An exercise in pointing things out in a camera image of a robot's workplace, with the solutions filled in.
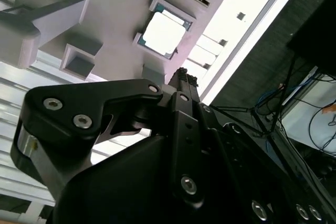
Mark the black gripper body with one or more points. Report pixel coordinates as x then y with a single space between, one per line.
118 195

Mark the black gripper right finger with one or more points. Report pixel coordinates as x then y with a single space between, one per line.
236 142

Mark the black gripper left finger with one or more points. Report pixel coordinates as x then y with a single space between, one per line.
65 108

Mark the silver square CPU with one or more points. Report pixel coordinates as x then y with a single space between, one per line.
162 35

